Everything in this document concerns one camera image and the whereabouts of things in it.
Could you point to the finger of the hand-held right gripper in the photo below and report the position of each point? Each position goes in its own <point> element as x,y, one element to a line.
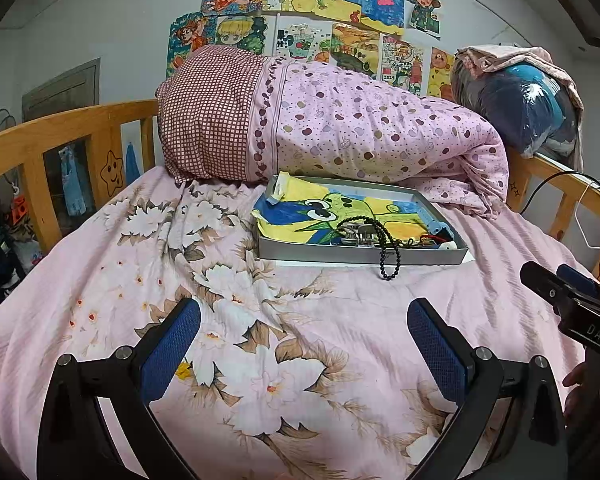
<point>545,285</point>
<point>577,275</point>

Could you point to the pink floral bed sheet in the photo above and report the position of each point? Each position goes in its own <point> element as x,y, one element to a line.
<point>280,310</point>

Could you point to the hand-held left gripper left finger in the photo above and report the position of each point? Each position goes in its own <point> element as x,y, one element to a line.
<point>170,355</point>

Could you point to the grey shallow box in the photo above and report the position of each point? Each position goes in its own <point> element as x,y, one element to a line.
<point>330,256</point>

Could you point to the person's right hand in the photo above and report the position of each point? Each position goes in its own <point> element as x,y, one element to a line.
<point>575,385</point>

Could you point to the light blue wristwatch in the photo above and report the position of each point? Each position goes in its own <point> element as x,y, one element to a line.
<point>430,220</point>

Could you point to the small blue hanging cloth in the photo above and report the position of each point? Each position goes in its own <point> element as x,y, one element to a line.
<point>131,165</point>

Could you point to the plastic-wrapped blue bundle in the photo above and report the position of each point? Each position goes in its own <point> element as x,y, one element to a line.
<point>505,52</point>

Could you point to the metal keys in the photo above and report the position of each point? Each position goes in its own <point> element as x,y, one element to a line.
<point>355,235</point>

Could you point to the wooden bed frame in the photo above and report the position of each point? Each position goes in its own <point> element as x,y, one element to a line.
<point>30,135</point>

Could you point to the red checked pillow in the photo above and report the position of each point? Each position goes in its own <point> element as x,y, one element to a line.
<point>205,110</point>

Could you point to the grey door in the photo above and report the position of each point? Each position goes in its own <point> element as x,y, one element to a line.
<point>65,90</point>

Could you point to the dark blue bagged bundle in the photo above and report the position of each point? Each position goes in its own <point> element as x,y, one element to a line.
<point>515,105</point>

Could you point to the pink polka dot quilt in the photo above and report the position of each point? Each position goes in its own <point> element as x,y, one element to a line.
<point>380,125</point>

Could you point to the light blue hanging garment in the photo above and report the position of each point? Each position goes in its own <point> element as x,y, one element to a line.
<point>74,180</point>

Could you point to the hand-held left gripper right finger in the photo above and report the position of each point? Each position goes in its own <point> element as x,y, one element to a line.
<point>435,355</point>

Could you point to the group of wall drawings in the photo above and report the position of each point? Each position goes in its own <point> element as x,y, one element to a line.
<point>300,5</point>

